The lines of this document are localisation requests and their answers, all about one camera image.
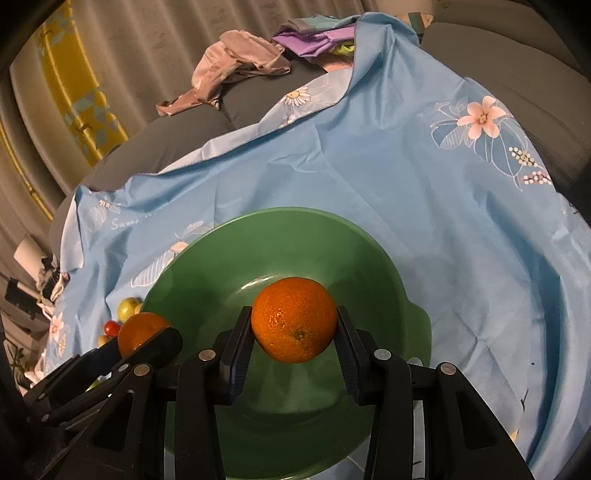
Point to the pile of clutter bags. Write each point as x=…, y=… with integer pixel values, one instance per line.
x=51, y=281

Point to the orange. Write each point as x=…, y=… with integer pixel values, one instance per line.
x=294, y=319
x=137, y=330

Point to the yellow patterned curtain panel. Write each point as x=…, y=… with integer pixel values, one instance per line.
x=80, y=100

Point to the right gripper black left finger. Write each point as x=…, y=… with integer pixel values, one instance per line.
x=213, y=377

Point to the oval green fruit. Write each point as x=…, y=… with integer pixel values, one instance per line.
x=94, y=384

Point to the red cherry tomato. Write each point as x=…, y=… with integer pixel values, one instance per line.
x=111, y=328

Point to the white paper roll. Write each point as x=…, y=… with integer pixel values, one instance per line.
x=29, y=256

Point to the small tan round fruit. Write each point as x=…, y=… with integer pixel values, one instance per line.
x=102, y=340

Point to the light blue floral cloth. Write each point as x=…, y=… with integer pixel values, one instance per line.
x=438, y=171

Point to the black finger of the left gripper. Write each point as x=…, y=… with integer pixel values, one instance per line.
x=75, y=376
x=158, y=352

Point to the purple folded cloth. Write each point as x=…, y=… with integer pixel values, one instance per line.
x=310, y=37

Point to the pink crumpled garment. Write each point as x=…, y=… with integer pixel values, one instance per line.
x=236, y=56

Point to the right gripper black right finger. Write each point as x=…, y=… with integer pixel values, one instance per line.
x=427, y=418

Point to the round green fruit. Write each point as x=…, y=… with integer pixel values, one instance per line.
x=127, y=308

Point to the green plastic bowl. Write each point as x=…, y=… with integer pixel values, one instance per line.
x=294, y=417

